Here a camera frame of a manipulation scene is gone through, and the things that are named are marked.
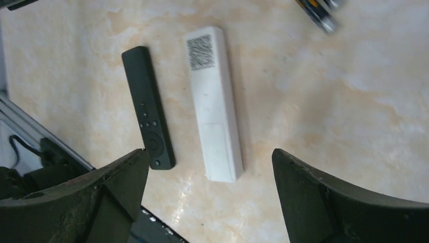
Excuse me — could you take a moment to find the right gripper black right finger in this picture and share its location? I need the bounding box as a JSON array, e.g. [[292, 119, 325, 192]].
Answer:
[[272, 148, 428, 242]]

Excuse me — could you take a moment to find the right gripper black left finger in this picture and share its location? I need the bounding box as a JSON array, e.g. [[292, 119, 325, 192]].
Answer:
[[1, 149, 150, 242]]

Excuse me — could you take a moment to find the black TV remote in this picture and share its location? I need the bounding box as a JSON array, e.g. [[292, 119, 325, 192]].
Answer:
[[121, 46, 176, 170]]

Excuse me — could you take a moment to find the white air conditioner remote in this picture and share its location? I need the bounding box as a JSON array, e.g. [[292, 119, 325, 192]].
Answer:
[[185, 26, 244, 183]]

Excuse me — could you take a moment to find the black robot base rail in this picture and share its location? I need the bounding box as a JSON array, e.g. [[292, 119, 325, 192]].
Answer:
[[0, 97, 188, 243]]

